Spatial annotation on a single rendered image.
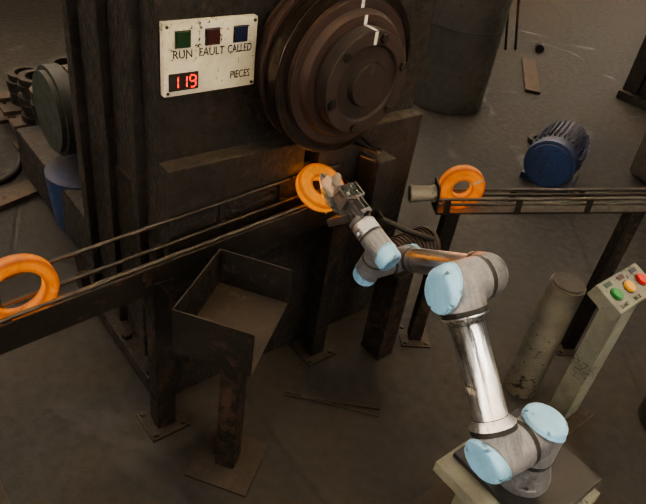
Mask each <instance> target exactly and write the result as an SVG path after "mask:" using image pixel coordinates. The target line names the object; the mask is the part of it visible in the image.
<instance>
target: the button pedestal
mask: <svg viewBox="0 0 646 504"><path fill-rule="evenodd" d="M632 267H635V269H636V270H637V271H635V272H634V273H632V274H631V273H630V272H629V271H628V270H629V269H630V268H632ZM638 273H641V274H644V275H645V276H646V274H645V273H644V272H643V271H642V270H641V269H640V267H639V266H638V265H637V264H636V263H634V264H632V265H630V266H629V267H627V268H625V269H623V270H622V271H620V272H618V273H616V274H615V275H613V276H611V277H610V278H608V279H606V280H604V281H603V282H601V283H599V284H598V285H596V286H595V287H593V288H592V289H591V290H590V291H588V292H587V295H588V296H589V297H590V298H591V300H592V301H593V302H594V303H595V304H596V305H597V307H598V308H599V310H598V312H597V313H596V315H595V317H594V319H593V321H592V323H591V325H590V327H589V329H588V331H587V333H586V334H585V336H584V338H583V340H582V342H581V344H580V346H579V348H578V350H577V352H576V353H575V355H574V357H573V359H572V361H571V363H570V365H569V367H568V369H567V371H566V373H565V374H564V376H563V378H562V380H561V382H560V384H559V386H557V387H555V388H554V389H552V390H551V391H550V392H548V393H547V394H545V395H544V396H543V397H541V398H540V399H538V400H537V401H535V402H538V403H543V404H545V405H548V406H550V407H552V408H554V409H555V410H557V411H558V412H559V413H560V414H561V415H562V416H563V417H564V418H565V420H566V422H567V424H568V434H567V436H568V435H569V434H570V433H571V432H573V431H574V430H575V429H576V428H578V427H579V426H580V425H582V424H583V423H584V422H585V421H587V420H588V419H589V418H590V417H592V416H593V415H594V413H592V412H591V411H590V410H588V409H587V408H586V407H585V406H583V405H582V404H581V402H582V401H583V399H584V397H585V395H586V394H587V392H588V390H589V388H590V387H591V385H592V383H593V381H594V379H595V378H596V376H597V374H598V372H599V371H600V369H601V367H602V365H603V364H604V362H605V360H606V358H607V357H608V355H609V353H610V351H611V350H612V348H613V346H614V344H615V343H616V341H617V339H618V337H619V336H620V334H621V332H622V330H623V329H624V327H625V325H626V323H627V322H628V320H629V318H630V316H631V315H632V313H633V311H634V309H635V308H636V306H637V304H638V303H640V302H641V301H643V300H644V299H646V284H645V285H643V284H641V283H639V282H638V281H637V279H636V275H637V274H638ZM620 274H623V275H624V276H625V278H624V279H622V280H620V281H619V280H618V279H617V278H616V277H617V276H618V275H620ZM626 280H629V281H632V282H633V283H634V284H635V286H636V290H635V291H634V292H630V291H628V290H627V289H626V288H625V287H624V282H625V281H626ZM608 281H610V282H611V283H612V284H613V285H612V286H610V287H609V288H607V289H606V287H605V286H604V285H603V284H605V283H607V282H608ZM613 288H618V289H620V290H621V291H622V292H623V294H624V298H623V299H622V300H618V299H616V298H614V297H613V295H612V293H611V290H612V289H613Z"/></svg>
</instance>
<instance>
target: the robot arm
mask: <svg viewBox="0 0 646 504"><path fill-rule="evenodd" d="M319 182H320V188H321V194H322V198H323V200H324V202H325V203H326V205H328V207H329V209H332V210H333V211H334V212H335V214H338V215H334V216H332V217H331V218H330V219H327V223H328V226H329V227H331V226H334V227H339V226H340V225H341V224H345V223H350V222H351V223H350V225H349V227H350V228H351V230H352V231H353V233H354V235H355V236H356V237H357V239H358V240H359V241H360V243H361V245H362V246H363V247H364V249H365V251H364V252H363V254H362V256H361V258H360V259H359V261H358V262H357V263H356V265H355V268H354V270H353V277H354V280H355V281H356V282H357V283H358V284H360V285H362V286H371V285H372V284H374V283H375V282H376V281H377V279H378V278H380V277H384V276H387V275H391V274H394V273H398V272H401V271H407V272H413V273H419V274H425V275H428V277H427V278H426V280H425V286H424V291H425V298H426V301H427V304H428V306H429V307H431V310H432V311H433V312H434V313H436V314H438V315H440V316H441V320H442V321H443V322H445V323H446V324H448V325H449V326H450V330H451V334H452V338H453V342H454V346H455V350H456V354H457V358H458V362H459V366H460V370H461V374H462V378H463V382H464V386H465V390H466V394H467V398H468V402H469V406H470V409H471V413H472V417H473V421H472V422H471V424H470V426H469V431H470V435H471V439H470V440H468V441H467V443H466V444H465V447H464V452H465V457H466V459H467V462H468V464H469V465H470V467H471V468H472V470H473V471H474V472H475V473H476V474H477V475H478V477H480V478H481V479H482V480H484V481H485V482H487V483H490V484H501V485H502V486H503V487H504V488H505V489H506V490H508V491H509V492H511V493H513V494H515V495H517V496H520V497H524V498H536V497H539V496H541V495H543V494H544V493H545V492H546V490H547V489H548V487H549V485H550V482H551V465H552V463H553V461H554V460H555V458H556V456H557V454H558V452H559V450H560V448H561V446H562V445H563V443H564V442H565V441H566V436H567V434H568V424H567V422H566V420H565V418H564V417H563V416H562V415H561V414H560V413H559V412H558V411H557V410H555V409H554V408H552V407H550V406H548V405H545V404H543V403H538V402H533V403H529V404H527V405H526V406H525V407H524V408H523V409H522V414H521V415H520V416H519V417H517V418H515V417H513V416H512V415H510V414H509V413H508V410H507V406H506V402H505V398H504V394H503V390H502V386H501V382H500V378H499V374H498V370H497V366H496V362H495V358H494V354H493V350H492V346H491V342H490V338H489V334H488V330H487V326H486V322H485V316H486V314H487V313H488V311H489V308H488V304H487V300H488V299H491V298H494V297H496V296H497V295H499V294H500V293H501V292H502V291H503V290H504V288H505V287H506V285H507V282H508V277H509V272H508V268H507V265H506V263H505V262H504V260H503V259H502V258H501V257H499V256H498V255H496V254H494V253H490V252H483V251H472V252H470V253H468V254H466V253H457V252H449V251H440V250H432V249H423V248H420V247H419V246H418V245H417V244H405V245H403V246H400V247H396V245H395V244H394V243H393V242H392V241H391V240H390V238H389V237H388V236H387V234H386V233H385V232H384V230H383V229H382V228H381V226H380V225H379V224H378V222H377V221H376V220H375V218H374V217H373V216H371V214H370V213H371V212H372V209H371V207H370V206H369V205H368V204H367V202H366V201H365V200H364V198H363V197H364V195H365V193H364V191H363V190H362V189H361V187H360V186H359V185H358V184H357V182H356V181H355V182H354V183H353V182H351V183H347V184H344V185H342V183H341V174H340V173H338V172H337V173H336V174H335V175H333V176H332V177H331V176H330V175H326V174H324V173H321V174H320V178H319ZM356 186H358V187H359V189H360V190H361V193H360V191H359V190H358V189H357V188H356ZM340 215H341V216H340Z"/></svg>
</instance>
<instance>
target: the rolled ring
mask: <svg viewBox="0 0 646 504"><path fill-rule="evenodd" d="M19 272H32V273H35V274H37V275H39V276H40V277H41V287H40V290H39V291H38V293H37V294H36V296H35V297H34V298H33V299H31V300H30V301H29V302H27V303H26V304H24V305H22V306H19V307H16V308H9V309H4V308H0V319H1V318H4V317H6V316H9V315H12V314H14V313H17V312H20V311H22V310H25V309H27V308H30V307H33V306H35V305H38V304H41V303H43V302H46V301H49V300H51V299H54V298H56V297H57V295H58V292H59V287H60V282H59V277H58V274H57V272H56V271H55V270H54V268H53V267H52V265H51V264H50V263H49V262H48V261H47V260H45V259H44V258H42V257H40V256H37V255H34V254H27V253H19V254H12V255H8V256H5V257H2V258H0V282H1V281H2V280H3V279H5V278H6V277H8V276H10V275H12V274H15V273H19Z"/></svg>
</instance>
